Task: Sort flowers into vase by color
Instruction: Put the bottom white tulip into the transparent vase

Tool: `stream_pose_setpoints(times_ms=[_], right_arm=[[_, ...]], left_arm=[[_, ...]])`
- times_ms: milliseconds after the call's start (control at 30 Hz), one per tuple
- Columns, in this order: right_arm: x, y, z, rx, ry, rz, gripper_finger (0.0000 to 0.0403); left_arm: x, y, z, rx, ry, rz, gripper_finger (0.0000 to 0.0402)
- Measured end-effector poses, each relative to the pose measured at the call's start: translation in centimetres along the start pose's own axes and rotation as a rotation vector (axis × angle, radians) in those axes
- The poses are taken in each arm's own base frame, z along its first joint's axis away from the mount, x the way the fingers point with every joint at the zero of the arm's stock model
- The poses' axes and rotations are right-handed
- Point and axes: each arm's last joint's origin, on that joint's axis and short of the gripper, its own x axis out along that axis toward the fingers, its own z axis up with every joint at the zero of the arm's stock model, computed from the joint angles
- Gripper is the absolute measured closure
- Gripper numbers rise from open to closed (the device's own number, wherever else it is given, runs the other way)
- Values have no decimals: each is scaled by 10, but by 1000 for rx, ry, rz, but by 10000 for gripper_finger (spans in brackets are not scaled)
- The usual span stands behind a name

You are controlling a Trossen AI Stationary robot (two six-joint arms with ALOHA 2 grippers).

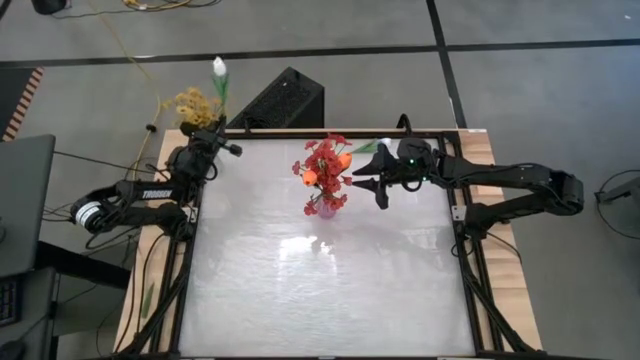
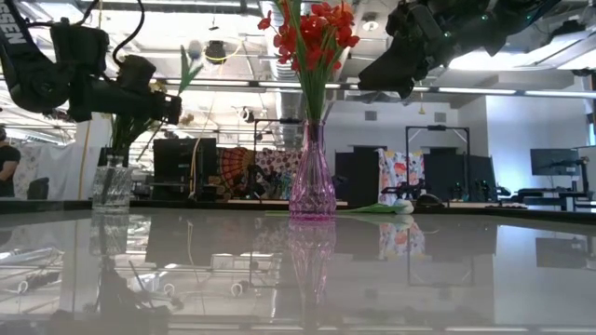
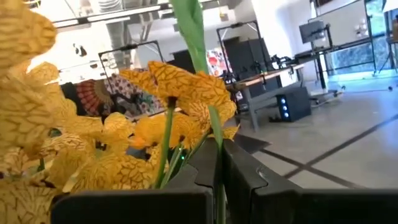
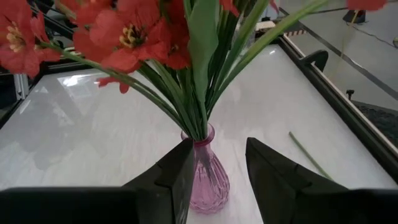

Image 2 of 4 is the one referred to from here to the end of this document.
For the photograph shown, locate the black metal frame stand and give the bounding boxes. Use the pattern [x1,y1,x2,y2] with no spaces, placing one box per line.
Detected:
[253,118,326,201]
[404,124,471,206]

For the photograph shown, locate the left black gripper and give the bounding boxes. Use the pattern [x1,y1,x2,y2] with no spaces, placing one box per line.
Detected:
[69,76,183,127]

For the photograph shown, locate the long ceiling light strip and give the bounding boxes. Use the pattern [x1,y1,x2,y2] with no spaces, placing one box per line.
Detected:
[346,84,596,100]
[165,77,299,90]

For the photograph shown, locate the black dome-shaped object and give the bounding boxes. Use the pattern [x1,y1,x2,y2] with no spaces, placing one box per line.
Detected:
[415,193,443,208]

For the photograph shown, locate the pink glass vase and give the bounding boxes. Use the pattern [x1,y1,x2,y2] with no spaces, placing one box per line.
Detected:
[288,119,337,221]

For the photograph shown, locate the long yellow cable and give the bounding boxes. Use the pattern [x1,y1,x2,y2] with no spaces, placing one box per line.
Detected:
[77,119,93,199]

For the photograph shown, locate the orange artificial tulip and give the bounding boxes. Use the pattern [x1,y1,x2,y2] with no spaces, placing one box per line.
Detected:
[335,0,356,20]

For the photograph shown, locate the black metal table frame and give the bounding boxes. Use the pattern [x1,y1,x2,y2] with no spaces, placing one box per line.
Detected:
[0,198,596,226]

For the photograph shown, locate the red artificial flower bunch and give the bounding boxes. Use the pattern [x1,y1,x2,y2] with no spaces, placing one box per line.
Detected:
[297,0,362,123]
[258,0,345,123]

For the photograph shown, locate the black round ceiling fixture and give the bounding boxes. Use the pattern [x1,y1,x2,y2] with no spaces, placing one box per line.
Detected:
[204,40,228,65]

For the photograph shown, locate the white cloth curtain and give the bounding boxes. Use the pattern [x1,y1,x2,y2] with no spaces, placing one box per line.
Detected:
[13,141,102,201]

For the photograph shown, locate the clear cut-glass vase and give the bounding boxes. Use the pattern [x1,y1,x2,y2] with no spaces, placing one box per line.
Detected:
[91,154,132,215]

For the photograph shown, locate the white floral cloth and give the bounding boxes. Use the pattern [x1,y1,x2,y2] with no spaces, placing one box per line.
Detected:
[376,148,426,206]

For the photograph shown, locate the orange mandala tapestry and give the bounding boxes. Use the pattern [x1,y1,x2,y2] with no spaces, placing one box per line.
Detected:
[216,147,255,196]

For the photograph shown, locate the white artificial tulip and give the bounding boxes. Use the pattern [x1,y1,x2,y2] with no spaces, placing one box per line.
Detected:
[264,198,414,217]
[134,39,205,162]

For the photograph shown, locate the wide black partition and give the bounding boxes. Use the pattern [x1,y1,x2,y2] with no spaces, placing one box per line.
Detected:
[423,153,497,201]

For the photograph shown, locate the black desk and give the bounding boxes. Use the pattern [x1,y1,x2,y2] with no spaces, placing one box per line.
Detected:
[516,187,596,211]

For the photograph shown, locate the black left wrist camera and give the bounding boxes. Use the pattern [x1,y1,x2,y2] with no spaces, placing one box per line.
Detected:
[115,54,158,93]

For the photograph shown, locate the silver vertical ventilation duct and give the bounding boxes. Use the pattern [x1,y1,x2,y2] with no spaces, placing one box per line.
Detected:
[271,0,311,150]

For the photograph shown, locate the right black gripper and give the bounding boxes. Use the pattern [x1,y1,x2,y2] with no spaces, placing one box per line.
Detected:
[357,0,455,101]

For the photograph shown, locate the black office chair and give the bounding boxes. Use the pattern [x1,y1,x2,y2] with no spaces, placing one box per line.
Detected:
[26,176,50,201]

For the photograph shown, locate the black shelf cabinet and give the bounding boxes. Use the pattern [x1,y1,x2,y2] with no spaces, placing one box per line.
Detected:
[153,138,218,202]

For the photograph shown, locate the person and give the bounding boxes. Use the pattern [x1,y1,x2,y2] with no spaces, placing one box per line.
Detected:
[0,125,22,199]

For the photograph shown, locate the dark floral tapestry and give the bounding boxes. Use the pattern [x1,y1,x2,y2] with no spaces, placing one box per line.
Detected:
[253,148,299,201]

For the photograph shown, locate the dark computer monitor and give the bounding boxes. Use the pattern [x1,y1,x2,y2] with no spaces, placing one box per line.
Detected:
[530,148,581,177]

